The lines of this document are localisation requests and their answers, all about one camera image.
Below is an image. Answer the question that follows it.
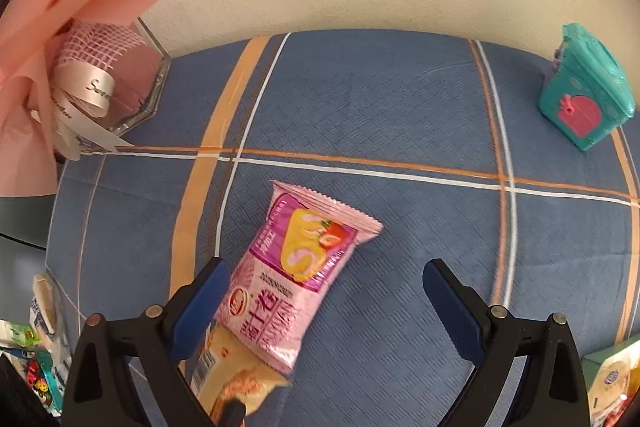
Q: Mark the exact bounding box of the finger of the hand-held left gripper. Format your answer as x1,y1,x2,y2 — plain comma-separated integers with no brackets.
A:
220,401,247,427

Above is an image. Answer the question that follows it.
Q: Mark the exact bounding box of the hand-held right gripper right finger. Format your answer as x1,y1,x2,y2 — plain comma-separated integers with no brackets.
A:
422,258,586,427

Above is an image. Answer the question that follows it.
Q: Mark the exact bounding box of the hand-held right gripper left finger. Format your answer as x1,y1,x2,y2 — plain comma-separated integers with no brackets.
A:
62,257,232,427

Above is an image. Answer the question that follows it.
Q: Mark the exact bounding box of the tan orange snack packet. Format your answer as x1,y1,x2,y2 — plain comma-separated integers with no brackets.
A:
189,327,293,427

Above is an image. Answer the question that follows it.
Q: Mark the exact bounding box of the pink snack packet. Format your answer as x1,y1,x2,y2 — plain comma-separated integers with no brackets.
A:
212,180,384,378

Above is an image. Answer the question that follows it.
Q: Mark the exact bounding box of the teal rimmed white tray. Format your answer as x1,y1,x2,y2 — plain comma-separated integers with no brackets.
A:
580,337,640,427

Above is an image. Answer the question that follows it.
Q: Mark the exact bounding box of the blue white snack packet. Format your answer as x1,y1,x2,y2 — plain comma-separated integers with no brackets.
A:
30,273,73,400

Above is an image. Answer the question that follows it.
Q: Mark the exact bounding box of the teal printed packet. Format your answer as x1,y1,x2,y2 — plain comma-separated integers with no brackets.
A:
22,349,66,415

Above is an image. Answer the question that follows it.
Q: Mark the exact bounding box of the green white box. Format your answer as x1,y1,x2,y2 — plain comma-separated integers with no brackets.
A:
0,319,43,350

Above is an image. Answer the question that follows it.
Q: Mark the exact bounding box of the dark grey panel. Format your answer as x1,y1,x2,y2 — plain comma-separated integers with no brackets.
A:
0,194,58,323

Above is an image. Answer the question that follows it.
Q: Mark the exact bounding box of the blue plaid cloth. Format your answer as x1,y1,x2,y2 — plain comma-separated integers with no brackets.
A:
45,29,640,427

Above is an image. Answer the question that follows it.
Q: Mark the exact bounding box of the clear glass vase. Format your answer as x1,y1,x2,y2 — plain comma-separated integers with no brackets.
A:
55,17,172,155

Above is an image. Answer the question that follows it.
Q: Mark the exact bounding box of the teal toy box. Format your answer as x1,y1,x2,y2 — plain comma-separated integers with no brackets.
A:
537,23,637,152

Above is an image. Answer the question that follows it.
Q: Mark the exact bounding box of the pink paper flower bouquet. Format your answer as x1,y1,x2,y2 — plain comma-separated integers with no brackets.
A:
0,0,182,198

